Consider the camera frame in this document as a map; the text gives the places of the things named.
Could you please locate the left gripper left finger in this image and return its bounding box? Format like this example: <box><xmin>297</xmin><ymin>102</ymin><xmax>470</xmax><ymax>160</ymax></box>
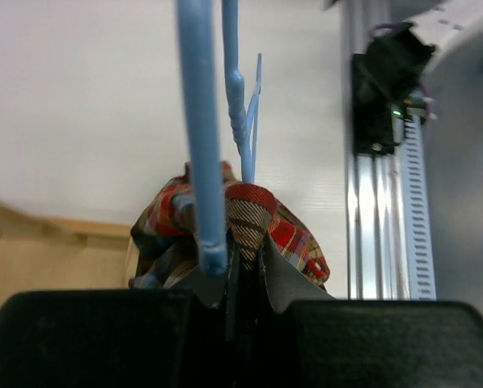
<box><xmin>0</xmin><ymin>248</ymin><xmax>239</xmax><ymax>387</ymax></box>

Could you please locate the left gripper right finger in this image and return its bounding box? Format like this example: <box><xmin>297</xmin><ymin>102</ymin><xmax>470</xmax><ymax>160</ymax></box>
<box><xmin>256</xmin><ymin>239</ymin><xmax>483</xmax><ymax>387</ymax></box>

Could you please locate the red orange plaid shirt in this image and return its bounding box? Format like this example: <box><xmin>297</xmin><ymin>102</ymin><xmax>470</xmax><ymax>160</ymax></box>
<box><xmin>129</xmin><ymin>162</ymin><xmax>330</xmax><ymax>289</ymax></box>

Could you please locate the light blue hanger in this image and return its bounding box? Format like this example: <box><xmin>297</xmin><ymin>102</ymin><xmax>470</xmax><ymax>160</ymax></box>
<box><xmin>176</xmin><ymin>1</ymin><xmax>262</xmax><ymax>277</ymax></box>

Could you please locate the perforated cable duct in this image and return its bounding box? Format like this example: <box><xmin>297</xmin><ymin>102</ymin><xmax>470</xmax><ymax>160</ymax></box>
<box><xmin>400</xmin><ymin>116</ymin><xmax>436</xmax><ymax>301</ymax></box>

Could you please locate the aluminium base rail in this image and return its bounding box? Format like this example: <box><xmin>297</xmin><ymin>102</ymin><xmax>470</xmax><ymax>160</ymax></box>
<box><xmin>341</xmin><ymin>1</ymin><xmax>408</xmax><ymax>300</ymax></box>

